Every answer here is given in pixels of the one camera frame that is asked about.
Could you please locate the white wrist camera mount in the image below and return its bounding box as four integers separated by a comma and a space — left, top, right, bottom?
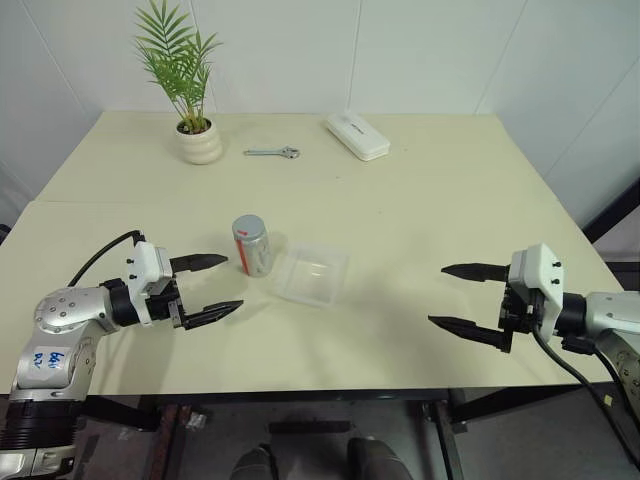
126, 242, 174, 327
509, 242, 567, 342

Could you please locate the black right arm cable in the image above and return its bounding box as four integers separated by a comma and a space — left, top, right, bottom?
531, 322, 640, 456

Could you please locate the dark rounded shape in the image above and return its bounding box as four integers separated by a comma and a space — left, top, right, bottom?
231, 445, 277, 480

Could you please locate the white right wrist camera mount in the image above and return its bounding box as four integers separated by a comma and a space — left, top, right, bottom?
509, 242, 567, 342

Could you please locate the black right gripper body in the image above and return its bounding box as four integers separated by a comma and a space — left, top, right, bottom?
499, 282, 546, 336

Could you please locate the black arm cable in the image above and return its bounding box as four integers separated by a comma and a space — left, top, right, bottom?
531, 322, 640, 456
67, 229, 147, 288

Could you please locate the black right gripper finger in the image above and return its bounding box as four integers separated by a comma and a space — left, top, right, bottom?
440, 261, 512, 284
427, 314, 514, 356

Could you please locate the rusty table leg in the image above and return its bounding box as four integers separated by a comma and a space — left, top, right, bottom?
157, 403, 194, 480

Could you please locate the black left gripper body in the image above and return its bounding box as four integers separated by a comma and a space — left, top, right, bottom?
147, 277, 188, 330

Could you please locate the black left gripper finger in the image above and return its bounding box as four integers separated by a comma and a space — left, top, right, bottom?
169, 253, 230, 276
181, 299, 245, 332

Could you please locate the grey plastic jar lid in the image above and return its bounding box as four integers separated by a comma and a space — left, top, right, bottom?
230, 214, 265, 242

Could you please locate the cream ribbed plant pot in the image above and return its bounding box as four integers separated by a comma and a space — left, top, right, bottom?
174, 118, 223, 166

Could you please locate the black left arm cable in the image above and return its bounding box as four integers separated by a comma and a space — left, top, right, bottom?
67, 229, 147, 288

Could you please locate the black table leg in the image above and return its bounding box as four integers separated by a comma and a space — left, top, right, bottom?
428, 399, 467, 480

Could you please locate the silver adjustable wrench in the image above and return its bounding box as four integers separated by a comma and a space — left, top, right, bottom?
243, 144, 302, 161

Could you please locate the black metal frame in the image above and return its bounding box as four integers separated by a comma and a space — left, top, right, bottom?
581, 178, 640, 247

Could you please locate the white oblong case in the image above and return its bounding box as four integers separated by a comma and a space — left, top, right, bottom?
325, 111, 392, 163

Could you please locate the clear plastic container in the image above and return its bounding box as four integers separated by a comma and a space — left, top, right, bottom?
271, 240, 351, 308

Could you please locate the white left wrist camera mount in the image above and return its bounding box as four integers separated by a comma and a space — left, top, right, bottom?
126, 242, 174, 327

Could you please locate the green palm plant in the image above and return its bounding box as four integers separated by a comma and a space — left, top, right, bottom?
133, 0, 224, 134

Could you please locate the black table frame crossbar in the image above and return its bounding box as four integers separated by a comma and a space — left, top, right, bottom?
84, 388, 451, 402

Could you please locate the black diagonal table brace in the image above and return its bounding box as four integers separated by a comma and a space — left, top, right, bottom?
448, 383, 587, 426
81, 397, 162, 432

